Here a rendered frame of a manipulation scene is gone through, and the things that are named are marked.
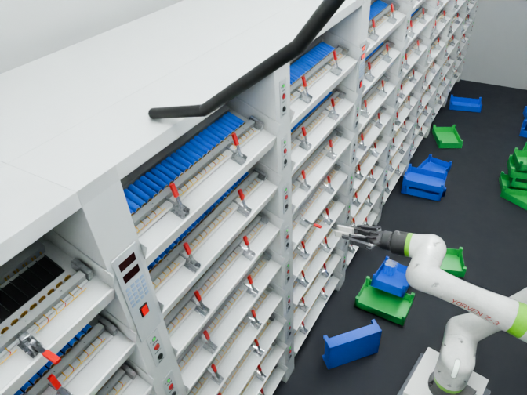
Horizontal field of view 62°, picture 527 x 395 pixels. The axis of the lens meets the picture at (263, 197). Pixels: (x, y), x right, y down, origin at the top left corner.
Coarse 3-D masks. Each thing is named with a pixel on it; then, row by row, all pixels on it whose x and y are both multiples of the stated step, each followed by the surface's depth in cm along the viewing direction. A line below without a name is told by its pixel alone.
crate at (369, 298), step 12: (372, 288) 277; (360, 300) 270; (372, 300) 269; (384, 300) 269; (396, 300) 268; (408, 300) 268; (372, 312) 262; (384, 312) 256; (396, 312) 262; (408, 312) 257
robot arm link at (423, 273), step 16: (416, 256) 158; (416, 272) 152; (432, 272) 152; (416, 288) 154; (432, 288) 151; (448, 288) 150; (464, 288) 149; (480, 288) 150; (464, 304) 149; (480, 304) 147; (496, 304) 146; (512, 304) 145; (496, 320) 145; (512, 320) 143
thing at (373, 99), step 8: (384, 80) 255; (392, 80) 255; (376, 88) 243; (384, 88) 250; (392, 88) 252; (368, 96) 235; (376, 96) 242; (384, 96) 243; (368, 104) 233; (376, 104) 236; (360, 112) 227; (368, 112) 225; (360, 120) 223; (368, 120) 225; (360, 128) 214
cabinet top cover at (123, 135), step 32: (320, 0) 167; (352, 0) 164; (256, 32) 140; (288, 32) 139; (320, 32) 145; (192, 64) 121; (224, 64) 120; (256, 64) 119; (128, 96) 107; (160, 96) 106; (192, 96) 105; (96, 128) 95; (128, 128) 94; (160, 128) 93; (32, 160) 86; (64, 160) 85; (96, 160) 85; (128, 160) 85
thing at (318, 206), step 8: (336, 168) 220; (344, 168) 220; (336, 176) 218; (344, 176) 220; (336, 184) 215; (320, 192) 208; (312, 200) 203; (320, 200) 205; (328, 200) 206; (304, 208) 198; (312, 208) 200; (320, 208) 201; (304, 216) 195; (312, 216) 197; (296, 232) 188; (304, 232) 189; (296, 240) 186
